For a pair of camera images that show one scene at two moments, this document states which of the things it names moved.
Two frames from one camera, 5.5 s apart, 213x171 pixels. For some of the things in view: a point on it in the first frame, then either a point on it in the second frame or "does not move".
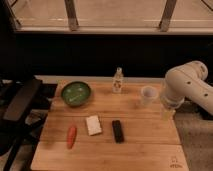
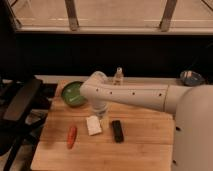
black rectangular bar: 118,131 does not move
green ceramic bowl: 75,93 does not move
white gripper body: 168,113 -> 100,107
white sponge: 94,127 does not move
